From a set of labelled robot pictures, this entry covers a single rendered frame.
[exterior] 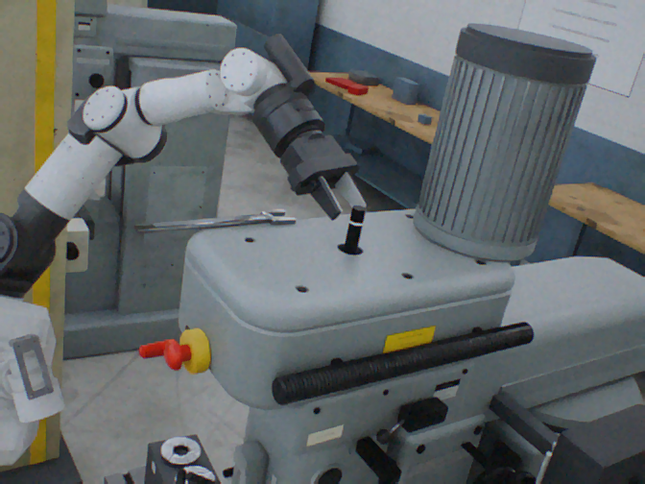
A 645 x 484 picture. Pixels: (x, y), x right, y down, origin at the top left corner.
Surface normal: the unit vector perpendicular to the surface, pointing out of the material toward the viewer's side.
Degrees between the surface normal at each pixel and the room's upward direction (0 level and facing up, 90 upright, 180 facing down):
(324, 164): 30
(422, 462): 90
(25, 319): 59
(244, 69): 70
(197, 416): 0
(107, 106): 53
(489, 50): 90
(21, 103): 90
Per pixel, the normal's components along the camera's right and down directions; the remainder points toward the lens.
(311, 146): 0.51, -0.58
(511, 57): -0.43, 0.30
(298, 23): 0.54, 0.43
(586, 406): 0.18, -0.90
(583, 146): -0.83, 0.09
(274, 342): 0.08, 0.42
